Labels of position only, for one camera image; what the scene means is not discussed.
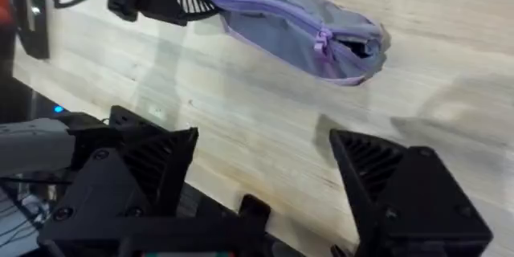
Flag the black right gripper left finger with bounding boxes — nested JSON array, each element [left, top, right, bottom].
[[37, 126, 200, 247]]

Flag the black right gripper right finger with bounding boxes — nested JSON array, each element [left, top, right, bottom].
[[328, 128, 495, 257]]

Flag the purple grey zip bag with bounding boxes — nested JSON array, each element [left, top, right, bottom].
[[205, 0, 393, 88]]

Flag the black upright wrist plate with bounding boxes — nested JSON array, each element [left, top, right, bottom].
[[14, 0, 52, 60]]

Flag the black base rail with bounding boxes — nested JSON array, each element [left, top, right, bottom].
[[0, 75, 308, 257]]

